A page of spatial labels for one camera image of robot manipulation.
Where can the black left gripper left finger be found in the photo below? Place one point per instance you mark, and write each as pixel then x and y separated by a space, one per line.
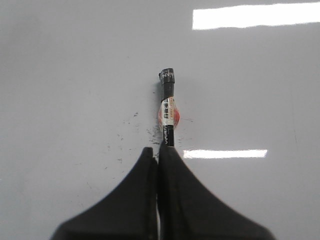
pixel 127 213

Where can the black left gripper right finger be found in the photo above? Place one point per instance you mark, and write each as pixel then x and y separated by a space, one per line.
pixel 189 211

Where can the black whiteboard marker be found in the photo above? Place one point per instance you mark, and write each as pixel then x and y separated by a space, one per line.
pixel 168 114

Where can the white whiteboard with frame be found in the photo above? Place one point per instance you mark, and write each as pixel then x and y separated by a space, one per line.
pixel 79 100

